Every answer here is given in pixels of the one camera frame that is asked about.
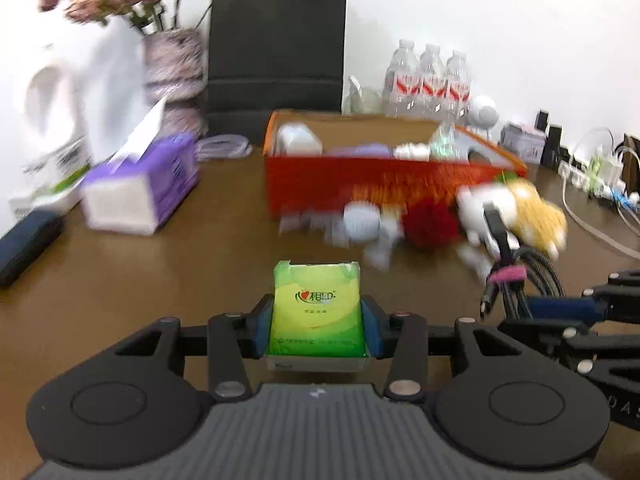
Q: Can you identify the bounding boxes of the water bottle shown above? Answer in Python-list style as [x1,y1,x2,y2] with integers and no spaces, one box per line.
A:
[444,51,472,122]
[382,39,420,117]
[419,44,447,120]

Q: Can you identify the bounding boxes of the glass cup with spoon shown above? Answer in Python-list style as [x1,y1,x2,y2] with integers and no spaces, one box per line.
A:
[342,76,383,115]

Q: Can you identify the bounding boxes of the white charging cable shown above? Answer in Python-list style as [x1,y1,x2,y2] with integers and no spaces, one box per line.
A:
[562,128,640,261]

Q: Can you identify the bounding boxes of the translucent plastic container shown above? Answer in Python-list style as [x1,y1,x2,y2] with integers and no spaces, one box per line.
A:
[274,122,323,156]

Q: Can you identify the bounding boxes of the dark blue case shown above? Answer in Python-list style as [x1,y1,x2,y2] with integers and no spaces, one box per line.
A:
[0,210,65,289]

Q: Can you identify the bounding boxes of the black braided cable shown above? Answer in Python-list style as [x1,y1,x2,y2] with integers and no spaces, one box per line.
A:
[478,201,568,321]

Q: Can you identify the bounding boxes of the white astronaut figurine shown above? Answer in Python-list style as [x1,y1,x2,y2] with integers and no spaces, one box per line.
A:
[466,106,499,140]

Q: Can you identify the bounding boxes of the white round jar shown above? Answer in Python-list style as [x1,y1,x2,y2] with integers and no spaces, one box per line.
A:
[343,202,381,243]

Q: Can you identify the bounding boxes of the purple knit pouch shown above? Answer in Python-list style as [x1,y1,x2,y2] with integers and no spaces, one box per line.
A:
[326,143,393,158]

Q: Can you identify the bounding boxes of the grey tin box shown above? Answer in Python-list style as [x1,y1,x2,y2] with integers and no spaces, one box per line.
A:
[498,122,547,165]

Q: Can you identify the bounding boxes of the black paper bag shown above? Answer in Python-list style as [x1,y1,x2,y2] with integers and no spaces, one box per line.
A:
[202,0,346,143]

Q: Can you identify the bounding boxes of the lilac coiled cable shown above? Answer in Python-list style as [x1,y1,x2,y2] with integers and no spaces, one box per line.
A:
[193,132,255,162]

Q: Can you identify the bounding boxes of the white tissue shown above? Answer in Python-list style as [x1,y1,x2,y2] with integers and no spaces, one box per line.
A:
[393,143,431,160]

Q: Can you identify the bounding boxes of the water bottle right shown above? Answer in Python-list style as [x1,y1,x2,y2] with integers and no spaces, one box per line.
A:
[444,51,472,122]

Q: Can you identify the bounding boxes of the white power strip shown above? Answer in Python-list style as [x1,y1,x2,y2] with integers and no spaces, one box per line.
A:
[558,160,598,194]

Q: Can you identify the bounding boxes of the purple fuzzy vase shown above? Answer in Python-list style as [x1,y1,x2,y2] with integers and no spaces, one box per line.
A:
[143,28,207,139]

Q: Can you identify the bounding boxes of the red cardboard box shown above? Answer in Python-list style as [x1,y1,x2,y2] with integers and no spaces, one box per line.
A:
[264,110,527,217]

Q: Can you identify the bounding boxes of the red artificial rose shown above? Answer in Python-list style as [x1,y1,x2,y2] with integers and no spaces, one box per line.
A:
[401,200,460,250]

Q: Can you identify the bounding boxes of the yellow plush toy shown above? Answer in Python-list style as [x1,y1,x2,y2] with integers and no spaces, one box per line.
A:
[456,178,567,259]

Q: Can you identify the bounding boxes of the green tissue packet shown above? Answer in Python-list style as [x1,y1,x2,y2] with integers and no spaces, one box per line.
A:
[266,260,369,373]

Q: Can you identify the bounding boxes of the black small bottles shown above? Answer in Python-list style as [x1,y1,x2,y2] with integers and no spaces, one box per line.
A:
[534,110,562,170]

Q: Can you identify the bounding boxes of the water bottle middle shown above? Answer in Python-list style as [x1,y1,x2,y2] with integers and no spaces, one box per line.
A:
[419,44,447,120]

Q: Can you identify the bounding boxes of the iridescent plastic bag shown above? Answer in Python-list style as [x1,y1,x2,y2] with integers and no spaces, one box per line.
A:
[428,122,461,160]

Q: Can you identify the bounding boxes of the purple tissue pack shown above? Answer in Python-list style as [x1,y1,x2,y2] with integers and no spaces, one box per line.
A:
[80,96,202,238]

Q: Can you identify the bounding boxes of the green spray bottle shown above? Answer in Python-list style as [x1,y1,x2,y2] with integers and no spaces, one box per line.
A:
[587,145,605,196]

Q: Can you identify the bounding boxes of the water bottle left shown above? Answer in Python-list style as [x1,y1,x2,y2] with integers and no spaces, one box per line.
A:
[382,39,420,117]

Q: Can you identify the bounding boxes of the white detergent jug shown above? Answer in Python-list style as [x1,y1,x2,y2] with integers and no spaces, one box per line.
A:
[1,32,149,219]

